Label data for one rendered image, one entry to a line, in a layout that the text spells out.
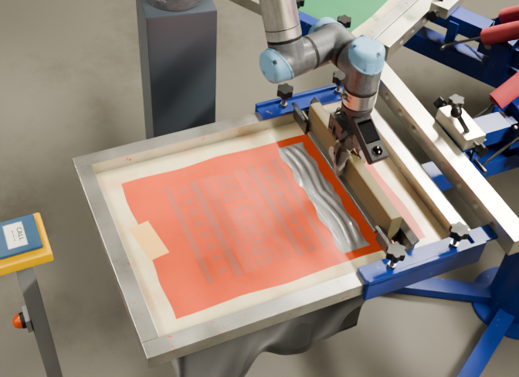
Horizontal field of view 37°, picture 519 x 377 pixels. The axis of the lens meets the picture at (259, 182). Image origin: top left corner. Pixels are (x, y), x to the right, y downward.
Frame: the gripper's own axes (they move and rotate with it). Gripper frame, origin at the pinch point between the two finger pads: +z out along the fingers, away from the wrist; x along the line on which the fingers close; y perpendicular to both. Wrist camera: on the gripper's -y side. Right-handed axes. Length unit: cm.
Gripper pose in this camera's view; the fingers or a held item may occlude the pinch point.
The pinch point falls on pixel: (349, 171)
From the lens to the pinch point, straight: 183.9
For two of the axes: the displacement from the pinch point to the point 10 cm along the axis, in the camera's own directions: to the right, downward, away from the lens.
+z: -0.5, 6.8, 7.3
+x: -9.2, 2.6, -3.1
